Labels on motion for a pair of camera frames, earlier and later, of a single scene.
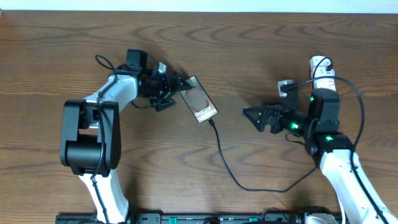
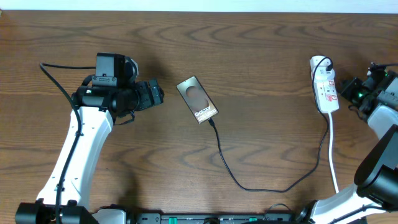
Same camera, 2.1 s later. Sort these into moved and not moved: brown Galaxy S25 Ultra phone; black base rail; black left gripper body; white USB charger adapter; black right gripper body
Moved: black right gripper body; black left gripper body
Not moved: white USB charger adapter; black base rail; brown Galaxy S25 Ultra phone
